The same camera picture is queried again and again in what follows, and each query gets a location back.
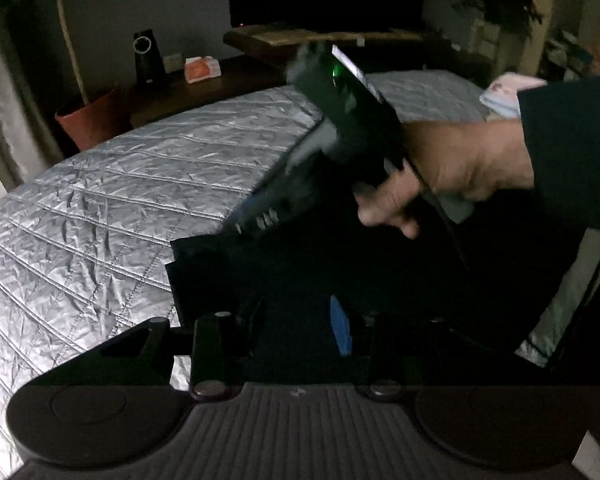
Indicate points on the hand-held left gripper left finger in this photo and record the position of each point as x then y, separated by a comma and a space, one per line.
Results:
211, 350

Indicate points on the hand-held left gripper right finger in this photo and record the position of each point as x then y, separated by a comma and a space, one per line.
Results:
341, 325

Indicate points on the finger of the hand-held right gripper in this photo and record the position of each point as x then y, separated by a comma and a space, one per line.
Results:
257, 217

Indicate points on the dark navy garment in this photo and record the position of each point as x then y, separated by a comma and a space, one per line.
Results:
290, 270

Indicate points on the person's right forearm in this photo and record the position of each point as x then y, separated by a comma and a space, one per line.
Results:
572, 150

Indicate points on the person's right hand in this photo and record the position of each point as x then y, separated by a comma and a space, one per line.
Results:
460, 165

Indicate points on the light wooden board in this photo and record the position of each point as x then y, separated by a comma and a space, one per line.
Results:
310, 37

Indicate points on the dark wooden cabinet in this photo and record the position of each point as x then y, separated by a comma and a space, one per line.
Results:
205, 92

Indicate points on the grey quilted bed cover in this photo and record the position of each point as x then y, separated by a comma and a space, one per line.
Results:
105, 200

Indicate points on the folded light blue garment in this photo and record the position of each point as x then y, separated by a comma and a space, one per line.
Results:
502, 105

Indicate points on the orange tissue pack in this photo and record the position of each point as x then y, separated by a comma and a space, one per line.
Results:
202, 68

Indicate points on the terracotta plant pot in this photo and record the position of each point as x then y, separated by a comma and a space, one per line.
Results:
92, 120

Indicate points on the black speaker device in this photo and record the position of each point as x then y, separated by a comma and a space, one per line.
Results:
147, 57

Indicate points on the tall potted plant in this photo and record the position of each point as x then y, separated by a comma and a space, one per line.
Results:
65, 20

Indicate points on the grey curtain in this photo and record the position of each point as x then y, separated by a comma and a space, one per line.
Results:
2, 110

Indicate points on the white wall socket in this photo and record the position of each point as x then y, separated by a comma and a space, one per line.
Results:
173, 63

